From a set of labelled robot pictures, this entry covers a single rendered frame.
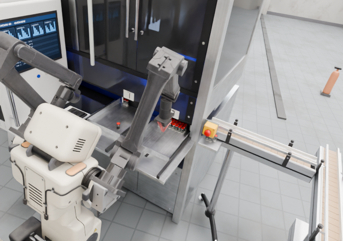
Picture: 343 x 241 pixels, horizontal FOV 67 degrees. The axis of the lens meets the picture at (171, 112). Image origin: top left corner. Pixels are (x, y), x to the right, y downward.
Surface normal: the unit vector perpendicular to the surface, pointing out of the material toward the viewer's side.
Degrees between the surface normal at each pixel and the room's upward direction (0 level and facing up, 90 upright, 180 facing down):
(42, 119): 48
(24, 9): 90
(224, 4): 90
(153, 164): 0
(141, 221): 0
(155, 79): 82
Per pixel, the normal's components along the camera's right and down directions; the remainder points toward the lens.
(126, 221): 0.12, -0.83
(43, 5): 0.89, 0.34
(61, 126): -0.28, -0.24
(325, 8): -0.25, 0.51
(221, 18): -0.47, 0.44
